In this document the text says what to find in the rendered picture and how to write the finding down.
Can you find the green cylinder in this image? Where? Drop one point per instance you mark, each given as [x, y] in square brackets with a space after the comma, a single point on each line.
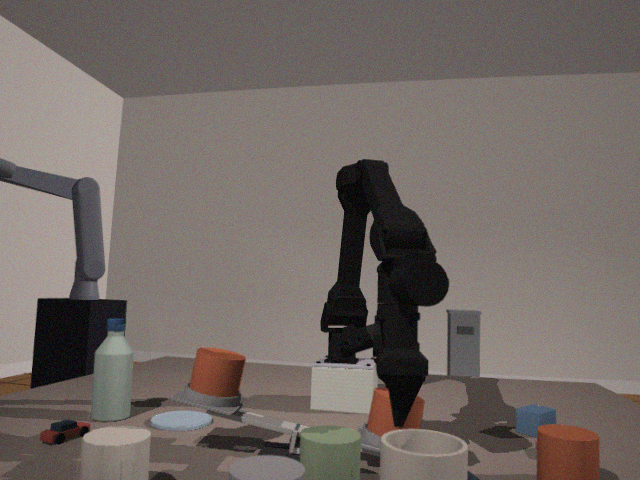
[330, 453]

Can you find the blue cube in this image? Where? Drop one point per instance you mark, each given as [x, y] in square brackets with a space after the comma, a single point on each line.
[529, 417]

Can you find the orange cylinder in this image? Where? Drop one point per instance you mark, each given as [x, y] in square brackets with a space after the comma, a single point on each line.
[217, 372]
[567, 453]
[380, 419]

